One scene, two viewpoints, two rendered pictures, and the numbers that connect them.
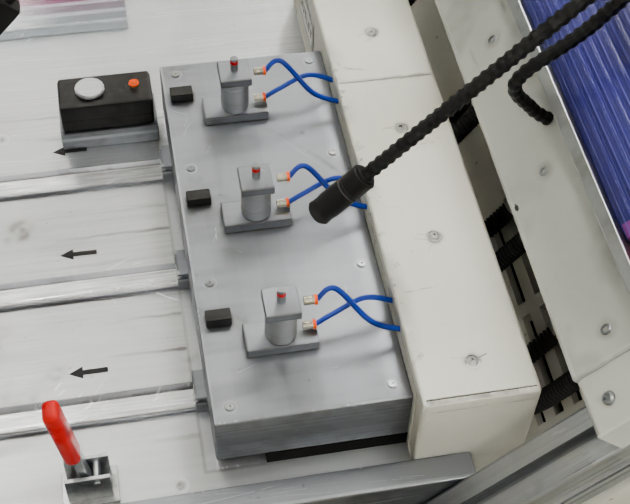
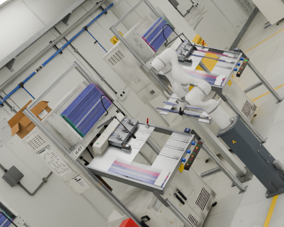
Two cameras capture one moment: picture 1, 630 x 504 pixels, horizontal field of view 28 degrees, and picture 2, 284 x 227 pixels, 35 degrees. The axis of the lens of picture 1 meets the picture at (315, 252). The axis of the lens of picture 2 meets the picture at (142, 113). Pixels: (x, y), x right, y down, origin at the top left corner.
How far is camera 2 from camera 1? 408 cm
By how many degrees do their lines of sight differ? 82
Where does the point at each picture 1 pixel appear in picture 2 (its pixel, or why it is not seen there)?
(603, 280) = (112, 107)
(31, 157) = (134, 149)
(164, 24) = (114, 156)
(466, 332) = (119, 116)
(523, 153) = (107, 116)
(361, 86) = (109, 133)
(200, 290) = (132, 127)
